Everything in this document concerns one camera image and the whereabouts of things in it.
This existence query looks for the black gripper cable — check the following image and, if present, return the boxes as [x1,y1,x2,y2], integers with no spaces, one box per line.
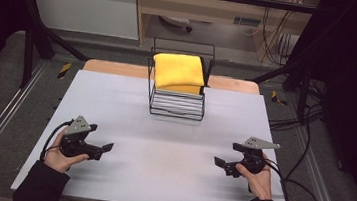
[38,117,75,165]
[258,157,328,201]

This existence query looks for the person's left hand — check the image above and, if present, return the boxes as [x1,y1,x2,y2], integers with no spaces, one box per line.
[41,129,92,176]

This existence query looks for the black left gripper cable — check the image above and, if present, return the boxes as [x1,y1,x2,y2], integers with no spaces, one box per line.
[38,117,75,165]

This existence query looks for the black metal frame strut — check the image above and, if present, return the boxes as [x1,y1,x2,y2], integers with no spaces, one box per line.
[0,0,97,96]
[247,52,317,126]

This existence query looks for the white table cover sheet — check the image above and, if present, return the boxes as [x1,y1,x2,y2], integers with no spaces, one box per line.
[10,63,305,201]

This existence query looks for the black wire rack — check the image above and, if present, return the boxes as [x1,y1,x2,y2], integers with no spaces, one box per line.
[142,36,218,123]

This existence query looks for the wooden desk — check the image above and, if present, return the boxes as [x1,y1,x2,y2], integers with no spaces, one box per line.
[128,0,323,67]

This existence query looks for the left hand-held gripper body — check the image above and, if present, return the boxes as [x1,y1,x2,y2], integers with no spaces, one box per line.
[58,113,107,163]

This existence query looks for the white cabinet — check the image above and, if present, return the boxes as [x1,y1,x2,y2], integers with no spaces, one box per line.
[22,0,144,41]

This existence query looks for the hanging black cables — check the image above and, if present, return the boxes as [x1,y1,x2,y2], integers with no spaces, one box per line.
[257,7,303,69]

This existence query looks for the bundle of black floor cables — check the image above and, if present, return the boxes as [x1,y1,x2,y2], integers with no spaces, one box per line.
[268,74,329,136]

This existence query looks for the yellow cloth with black trim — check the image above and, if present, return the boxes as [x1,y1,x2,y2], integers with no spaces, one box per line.
[149,51,213,97]

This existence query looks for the office chair base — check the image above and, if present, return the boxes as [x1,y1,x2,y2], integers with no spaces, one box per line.
[157,14,195,34]

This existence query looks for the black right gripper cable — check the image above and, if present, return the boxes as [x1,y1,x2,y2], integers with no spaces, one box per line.
[258,157,328,201]

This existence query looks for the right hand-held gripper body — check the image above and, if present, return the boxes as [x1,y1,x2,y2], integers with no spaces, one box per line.
[224,134,283,183]

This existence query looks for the yellow black tape marker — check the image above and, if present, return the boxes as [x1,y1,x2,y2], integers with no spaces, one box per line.
[270,89,290,107]
[56,61,73,81]

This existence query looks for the aluminium rail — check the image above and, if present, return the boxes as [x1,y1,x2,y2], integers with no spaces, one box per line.
[289,125,356,201]
[0,56,50,194]

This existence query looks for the person's right hand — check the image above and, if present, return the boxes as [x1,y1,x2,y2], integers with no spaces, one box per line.
[232,150,277,201]

